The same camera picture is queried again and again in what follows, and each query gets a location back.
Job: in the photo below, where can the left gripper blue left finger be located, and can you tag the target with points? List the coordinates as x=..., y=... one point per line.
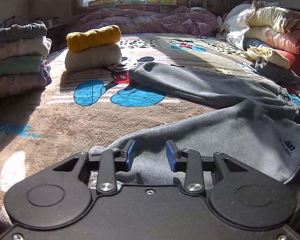
x=113, y=161

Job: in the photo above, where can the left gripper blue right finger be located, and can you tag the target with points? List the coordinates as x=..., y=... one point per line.
x=189, y=162

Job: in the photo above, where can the grey fleece sweatpants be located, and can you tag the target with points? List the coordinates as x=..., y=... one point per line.
x=253, y=122

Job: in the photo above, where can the dark grey folded garment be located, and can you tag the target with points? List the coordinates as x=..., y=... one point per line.
x=284, y=76

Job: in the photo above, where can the Mickey Mouse plush blanket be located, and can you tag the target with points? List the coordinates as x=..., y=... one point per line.
x=79, y=111

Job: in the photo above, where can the cream folded garment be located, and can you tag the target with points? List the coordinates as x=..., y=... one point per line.
x=267, y=54

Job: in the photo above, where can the pink floral duvet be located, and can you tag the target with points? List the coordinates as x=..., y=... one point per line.
x=289, y=42

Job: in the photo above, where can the cream yellow duvet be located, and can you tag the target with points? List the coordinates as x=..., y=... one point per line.
x=280, y=19

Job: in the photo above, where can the cream folded sweater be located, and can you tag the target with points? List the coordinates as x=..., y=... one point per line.
x=96, y=57

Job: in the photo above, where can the yellow folded sweater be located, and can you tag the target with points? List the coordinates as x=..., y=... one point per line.
x=79, y=41

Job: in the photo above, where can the teal folded garment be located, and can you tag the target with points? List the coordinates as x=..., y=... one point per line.
x=20, y=65

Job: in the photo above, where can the white patterned folded garment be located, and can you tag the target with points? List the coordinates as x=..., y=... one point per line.
x=35, y=46

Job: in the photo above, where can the purple crumpled quilt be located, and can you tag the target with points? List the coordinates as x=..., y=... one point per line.
x=182, y=20

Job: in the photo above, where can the cluttered side shelf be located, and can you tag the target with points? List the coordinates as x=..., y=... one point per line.
x=22, y=20

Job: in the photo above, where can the blue denim folded garment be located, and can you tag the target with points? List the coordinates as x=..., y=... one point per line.
x=17, y=32

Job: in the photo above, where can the colourful alphabet play mat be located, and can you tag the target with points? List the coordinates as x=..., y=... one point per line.
x=149, y=5

